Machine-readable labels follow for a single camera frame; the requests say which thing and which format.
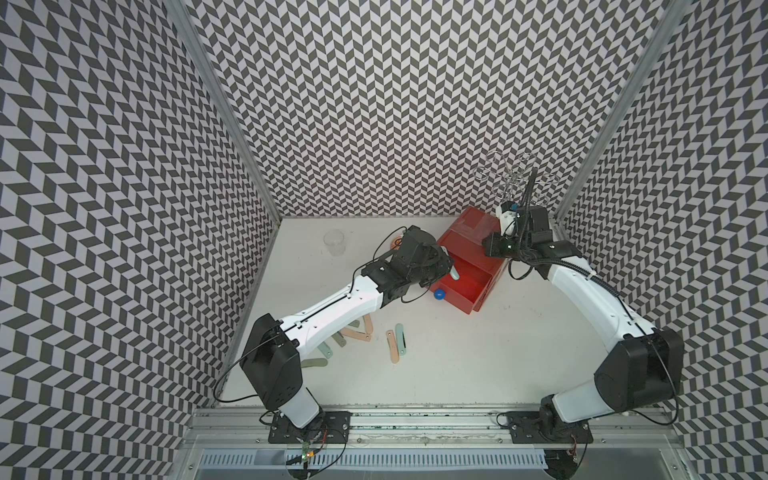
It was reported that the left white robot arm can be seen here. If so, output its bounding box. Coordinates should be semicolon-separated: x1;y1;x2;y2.
238;225;458;429

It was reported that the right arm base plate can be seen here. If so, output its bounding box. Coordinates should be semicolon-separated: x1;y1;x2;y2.
502;410;594;445

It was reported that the orange fruit knife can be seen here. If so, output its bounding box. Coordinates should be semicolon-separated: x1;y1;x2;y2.
340;328;371;342
363;315;374;337
386;330;400;364

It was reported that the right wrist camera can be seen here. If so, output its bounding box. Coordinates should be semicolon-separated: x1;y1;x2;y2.
495;201;518;236

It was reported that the red drawer cabinet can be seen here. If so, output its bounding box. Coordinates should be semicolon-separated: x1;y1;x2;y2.
438;207;505;305

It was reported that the olive green knife lower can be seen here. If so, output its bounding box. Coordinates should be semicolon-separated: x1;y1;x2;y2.
301;358;329;368

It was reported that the aluminium front rail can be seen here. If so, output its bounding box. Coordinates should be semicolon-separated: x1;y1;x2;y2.
169;405;696;479

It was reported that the orange fruit knife middle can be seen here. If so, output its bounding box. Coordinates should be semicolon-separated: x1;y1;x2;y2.
340;328;371;342

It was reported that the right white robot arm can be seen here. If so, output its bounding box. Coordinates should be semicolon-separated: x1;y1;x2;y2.
482;201;684;437

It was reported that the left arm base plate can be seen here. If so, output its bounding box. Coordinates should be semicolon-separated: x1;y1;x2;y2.
268;410;352;445

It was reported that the olive green knife middle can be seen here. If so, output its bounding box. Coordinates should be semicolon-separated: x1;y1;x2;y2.
332;332;347;348

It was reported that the chrome wire rack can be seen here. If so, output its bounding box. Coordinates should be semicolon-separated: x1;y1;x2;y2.
471;150;557;215

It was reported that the clear plastic cup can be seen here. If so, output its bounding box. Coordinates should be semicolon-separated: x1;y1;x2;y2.
323;229;347;257

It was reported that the orange fruit knife right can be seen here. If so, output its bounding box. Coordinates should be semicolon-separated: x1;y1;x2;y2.
386;330;400;364

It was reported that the orange fruit knife upper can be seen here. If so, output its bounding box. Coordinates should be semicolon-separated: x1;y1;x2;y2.
363;315;374;337

